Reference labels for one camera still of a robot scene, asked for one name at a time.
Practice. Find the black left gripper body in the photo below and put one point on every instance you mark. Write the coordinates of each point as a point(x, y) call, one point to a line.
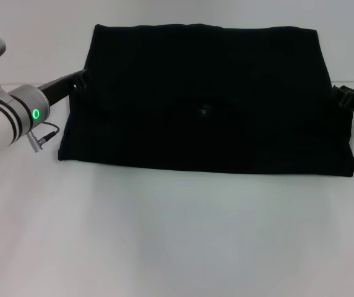
point(56, 88)

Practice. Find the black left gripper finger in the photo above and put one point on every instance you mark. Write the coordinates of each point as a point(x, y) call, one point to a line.
point(79, 86)
point(82, 75)

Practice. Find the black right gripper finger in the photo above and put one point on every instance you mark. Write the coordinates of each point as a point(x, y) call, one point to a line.
point(339, 96)
point(348, 89)

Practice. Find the black shirt with FREE print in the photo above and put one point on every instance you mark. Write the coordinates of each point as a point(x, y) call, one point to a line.
point(195, 92)

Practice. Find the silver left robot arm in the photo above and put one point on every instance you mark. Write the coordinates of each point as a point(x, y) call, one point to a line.
point(6, 120)

